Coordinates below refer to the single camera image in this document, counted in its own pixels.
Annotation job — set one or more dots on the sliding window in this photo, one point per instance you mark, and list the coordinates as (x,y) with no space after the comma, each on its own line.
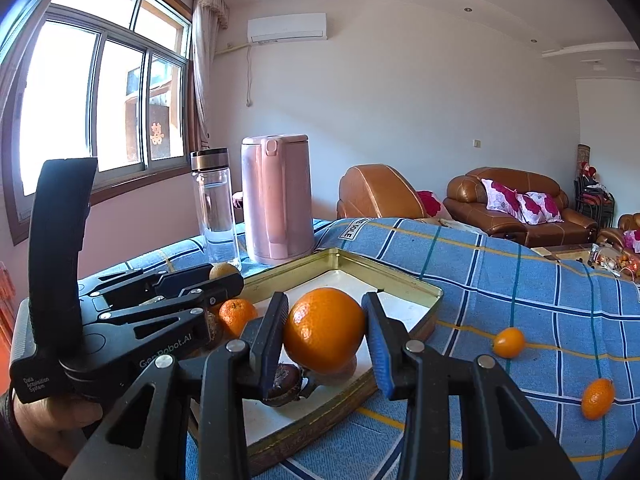
(120,100)

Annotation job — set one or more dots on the pink electric kettle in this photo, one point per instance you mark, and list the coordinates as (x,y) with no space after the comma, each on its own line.
(280,200)

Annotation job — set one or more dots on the red paper window decal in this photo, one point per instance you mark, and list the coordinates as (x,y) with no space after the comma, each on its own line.
(156,133)

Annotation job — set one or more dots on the tall patterned roll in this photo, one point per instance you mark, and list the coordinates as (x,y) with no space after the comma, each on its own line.
(584,155)

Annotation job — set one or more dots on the white conduit pipe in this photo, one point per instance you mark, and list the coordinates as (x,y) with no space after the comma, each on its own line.
(248,75)

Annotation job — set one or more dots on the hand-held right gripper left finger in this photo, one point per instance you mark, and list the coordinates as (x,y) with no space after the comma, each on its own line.
(267,350)

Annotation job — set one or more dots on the brown leather sofa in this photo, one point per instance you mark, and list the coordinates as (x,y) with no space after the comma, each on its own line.
(500,175)

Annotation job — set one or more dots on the large orange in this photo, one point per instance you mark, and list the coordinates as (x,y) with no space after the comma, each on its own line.
(324,337)

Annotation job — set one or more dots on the small orange tangerine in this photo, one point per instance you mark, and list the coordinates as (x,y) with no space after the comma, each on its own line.
(597,399)
(237,316)
(509,342)

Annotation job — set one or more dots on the stack of dark chairs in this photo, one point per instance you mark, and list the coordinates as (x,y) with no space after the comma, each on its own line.
(595,205)

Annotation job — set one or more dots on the brown leather armchair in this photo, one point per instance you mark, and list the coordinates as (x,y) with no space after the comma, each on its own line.
(375,190)
(612,237)

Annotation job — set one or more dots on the blue plaid tablecloth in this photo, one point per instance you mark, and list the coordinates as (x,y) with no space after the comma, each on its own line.
(500,285)

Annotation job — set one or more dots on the small tan round fruit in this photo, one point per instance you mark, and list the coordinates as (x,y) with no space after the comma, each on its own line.
(223,270)

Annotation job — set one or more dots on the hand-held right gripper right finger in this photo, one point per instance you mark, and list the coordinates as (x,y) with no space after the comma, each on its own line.
(380,355)

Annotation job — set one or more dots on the gold metal tray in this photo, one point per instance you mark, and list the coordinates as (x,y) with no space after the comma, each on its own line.
(345,280)

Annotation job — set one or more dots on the red fabric item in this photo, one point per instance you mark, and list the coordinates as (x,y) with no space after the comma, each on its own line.
(591,171)

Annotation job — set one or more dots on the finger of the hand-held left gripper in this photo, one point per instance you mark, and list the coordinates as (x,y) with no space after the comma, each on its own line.
(185,275)
(210,292)

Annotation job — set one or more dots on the red floral cushion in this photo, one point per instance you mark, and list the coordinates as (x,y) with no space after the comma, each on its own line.
(432,205)
(631,240)
(542,207)
(500,197)

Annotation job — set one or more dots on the wooden coffee table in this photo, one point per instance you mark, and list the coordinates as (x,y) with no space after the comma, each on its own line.
(560,251)

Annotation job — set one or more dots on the person's left hand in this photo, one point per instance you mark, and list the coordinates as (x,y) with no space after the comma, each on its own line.
(50,422)

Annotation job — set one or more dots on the dark brown round fruit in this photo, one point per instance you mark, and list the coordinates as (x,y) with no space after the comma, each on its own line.
(214,330)
(287,385)

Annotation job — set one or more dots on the white air conditioner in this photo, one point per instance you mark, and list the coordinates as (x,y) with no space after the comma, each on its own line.
(285,27)

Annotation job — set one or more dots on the clear glass bottle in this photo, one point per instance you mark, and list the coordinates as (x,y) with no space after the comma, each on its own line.
(217,210)

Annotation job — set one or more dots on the clear snack container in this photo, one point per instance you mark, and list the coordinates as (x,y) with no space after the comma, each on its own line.
(612,260)

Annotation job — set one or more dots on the beige curtain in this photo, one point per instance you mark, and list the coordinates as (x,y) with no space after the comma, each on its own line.
(202,60)

